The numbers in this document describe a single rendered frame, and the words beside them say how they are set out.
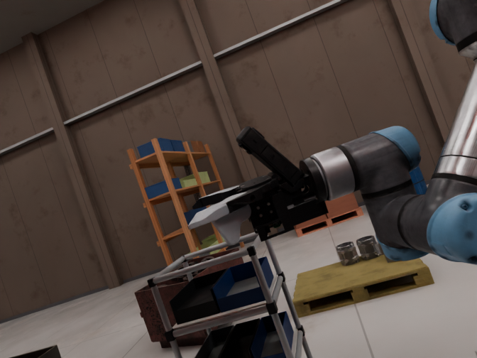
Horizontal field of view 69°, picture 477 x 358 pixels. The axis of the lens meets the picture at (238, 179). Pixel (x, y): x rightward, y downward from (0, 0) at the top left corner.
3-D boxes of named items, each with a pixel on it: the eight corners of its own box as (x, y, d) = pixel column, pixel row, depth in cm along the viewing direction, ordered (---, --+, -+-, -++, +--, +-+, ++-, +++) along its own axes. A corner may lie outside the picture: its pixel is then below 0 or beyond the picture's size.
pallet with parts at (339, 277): (407, 254, 358) (396, 224, 359) (439, 282, 274) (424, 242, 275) (298, 287, 380) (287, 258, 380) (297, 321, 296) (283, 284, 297)
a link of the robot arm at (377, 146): (434, 171, 50) (412, 116, 50) (363, 198, 49) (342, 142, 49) (404, 175, 58) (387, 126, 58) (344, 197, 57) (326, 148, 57)
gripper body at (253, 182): (257, 243, 49) (335, 214, 50) (236, 187, 48) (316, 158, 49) (250, 231, 57) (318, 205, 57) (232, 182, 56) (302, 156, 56)
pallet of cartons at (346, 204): (357, 209, 711) (349, 187, 713) (365, 216, 618) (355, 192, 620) (295, 229, 738) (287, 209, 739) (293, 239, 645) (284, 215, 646)
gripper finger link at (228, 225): (214, 261, 43) (263, 230, 49) (197, 217, 42) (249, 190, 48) (200, 261, 45) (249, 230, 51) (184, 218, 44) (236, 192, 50)
